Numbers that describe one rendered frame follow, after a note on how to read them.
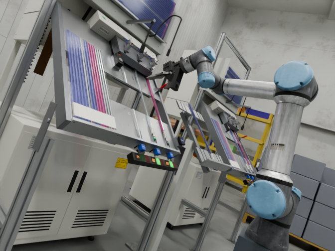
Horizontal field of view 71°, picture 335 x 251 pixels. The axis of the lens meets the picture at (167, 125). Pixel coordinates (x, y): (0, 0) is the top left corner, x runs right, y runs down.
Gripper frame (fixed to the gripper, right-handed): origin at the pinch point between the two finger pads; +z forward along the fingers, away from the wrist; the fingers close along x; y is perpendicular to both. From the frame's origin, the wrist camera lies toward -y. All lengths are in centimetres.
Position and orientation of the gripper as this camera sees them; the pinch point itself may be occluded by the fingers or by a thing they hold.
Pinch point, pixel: (155, 84)
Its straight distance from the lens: 131.1
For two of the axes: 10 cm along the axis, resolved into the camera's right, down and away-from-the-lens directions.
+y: -0.9, -9.2, 3.8
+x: -6.0, -2.5, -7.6
